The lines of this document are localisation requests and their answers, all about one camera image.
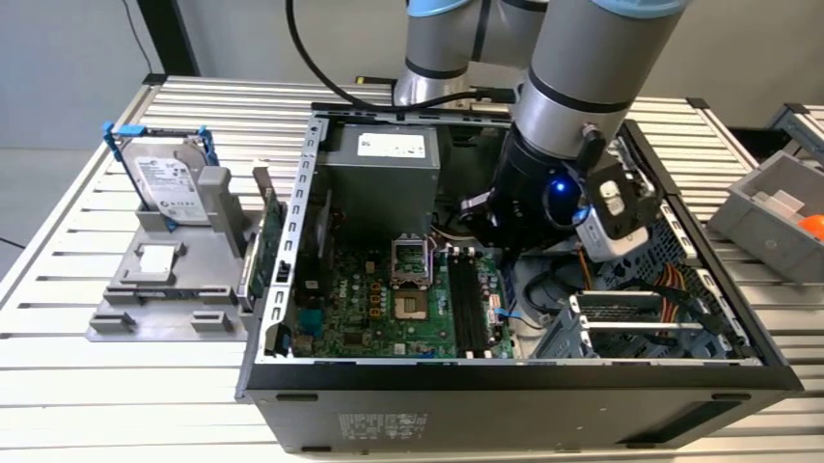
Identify black RAM slot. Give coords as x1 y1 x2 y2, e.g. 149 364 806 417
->
465 249 487 359
456 248 479 359
475 250 496 359
448 248 469 359

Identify grey power supply unit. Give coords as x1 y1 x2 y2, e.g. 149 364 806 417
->
319 123 444 242

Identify metal socket cover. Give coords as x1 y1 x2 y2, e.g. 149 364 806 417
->
391 234 432 286

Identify metal disk bay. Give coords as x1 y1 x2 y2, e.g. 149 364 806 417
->
534 287 734 361

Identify CPU socket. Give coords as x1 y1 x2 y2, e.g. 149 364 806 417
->
393 287 432 320

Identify green motherboard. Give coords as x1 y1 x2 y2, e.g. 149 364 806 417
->
293 238 518 361

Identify grey plastic bin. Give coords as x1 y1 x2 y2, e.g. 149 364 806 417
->
706 150 824 286

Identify small white box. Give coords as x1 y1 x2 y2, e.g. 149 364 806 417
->
754 189 807 219

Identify green graphics card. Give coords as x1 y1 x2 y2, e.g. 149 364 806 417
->
237 166 289 303

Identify black metal PC case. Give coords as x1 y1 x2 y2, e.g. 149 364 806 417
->
234 100 807 454

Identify orange ball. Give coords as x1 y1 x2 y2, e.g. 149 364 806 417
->
795 213 824 241

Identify hard disk in blue carrier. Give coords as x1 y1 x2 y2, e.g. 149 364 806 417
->
102 123 216 231

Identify silver CPU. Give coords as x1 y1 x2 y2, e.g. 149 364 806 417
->
138 246 176 274

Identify grey parts rack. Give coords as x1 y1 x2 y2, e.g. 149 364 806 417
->
87 166 260 344

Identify black cable bundle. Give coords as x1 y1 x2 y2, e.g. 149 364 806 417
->
522 265 586 332

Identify orange red yellow wires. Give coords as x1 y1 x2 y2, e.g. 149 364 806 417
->
658 262 695 325

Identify black frame post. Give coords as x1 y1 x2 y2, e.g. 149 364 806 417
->
142 0 202 78

